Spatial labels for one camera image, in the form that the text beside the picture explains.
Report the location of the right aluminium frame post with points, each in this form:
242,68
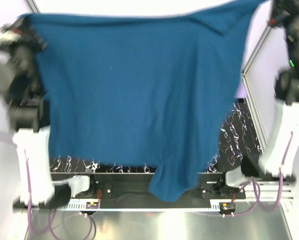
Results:
256,49

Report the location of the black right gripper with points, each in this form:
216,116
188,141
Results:
284,10

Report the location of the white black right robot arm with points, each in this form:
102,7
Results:
277,158

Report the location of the folded purple t shirt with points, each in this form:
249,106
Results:
241,92

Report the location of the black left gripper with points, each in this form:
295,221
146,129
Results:
23,27

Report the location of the white slotted cable duct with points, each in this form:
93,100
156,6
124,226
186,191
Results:
148,204

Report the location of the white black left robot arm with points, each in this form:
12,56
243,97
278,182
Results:
28,112

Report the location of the aluminium front rail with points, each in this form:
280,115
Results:
269,191

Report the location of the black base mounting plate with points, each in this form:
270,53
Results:
128,186

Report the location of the blue t shirt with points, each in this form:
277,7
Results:
136,91

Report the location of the aluminium frame post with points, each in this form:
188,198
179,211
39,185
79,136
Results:
256,49
32,6

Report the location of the left aluminium frame post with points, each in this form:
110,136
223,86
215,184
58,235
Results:
32,6

